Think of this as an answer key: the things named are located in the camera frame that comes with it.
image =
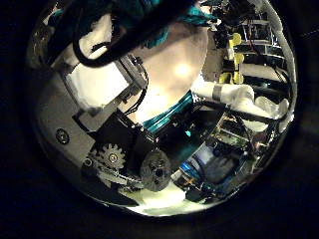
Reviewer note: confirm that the teal plaid cloth garment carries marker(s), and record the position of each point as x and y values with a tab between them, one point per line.
99	61

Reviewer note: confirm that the black control box green light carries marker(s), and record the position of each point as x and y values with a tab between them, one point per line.
181	132

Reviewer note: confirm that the yellow chair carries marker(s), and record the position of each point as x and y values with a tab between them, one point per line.
236	39
225	78
239	59
238	77

